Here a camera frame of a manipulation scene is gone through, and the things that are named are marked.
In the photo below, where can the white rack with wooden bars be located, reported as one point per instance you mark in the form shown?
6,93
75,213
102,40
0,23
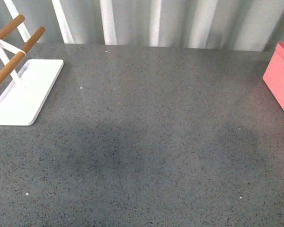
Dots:
24,97

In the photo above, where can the pink plastic box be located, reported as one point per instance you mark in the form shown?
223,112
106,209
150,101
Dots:
274,74

